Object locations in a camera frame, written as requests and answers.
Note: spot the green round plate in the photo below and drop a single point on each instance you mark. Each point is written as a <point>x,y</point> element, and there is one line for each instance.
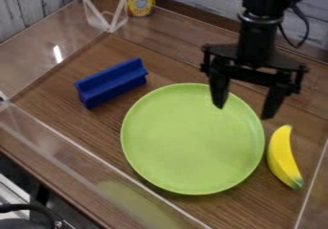
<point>187,146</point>

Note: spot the blue plastic block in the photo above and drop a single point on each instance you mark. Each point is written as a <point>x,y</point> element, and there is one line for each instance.
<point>112,82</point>

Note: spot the clear acrylic corner bracket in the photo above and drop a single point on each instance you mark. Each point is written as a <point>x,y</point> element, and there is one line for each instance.
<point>109,21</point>

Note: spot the yellow toy banana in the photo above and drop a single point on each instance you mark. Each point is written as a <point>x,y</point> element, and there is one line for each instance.
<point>281,158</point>

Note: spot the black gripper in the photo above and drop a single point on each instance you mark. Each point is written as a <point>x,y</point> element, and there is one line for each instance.
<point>223,66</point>

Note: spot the clear acrylic enclosure wall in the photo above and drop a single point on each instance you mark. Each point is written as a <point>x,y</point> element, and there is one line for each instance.
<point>105,194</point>

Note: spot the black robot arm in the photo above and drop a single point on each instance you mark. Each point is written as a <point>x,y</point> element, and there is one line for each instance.
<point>262,24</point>

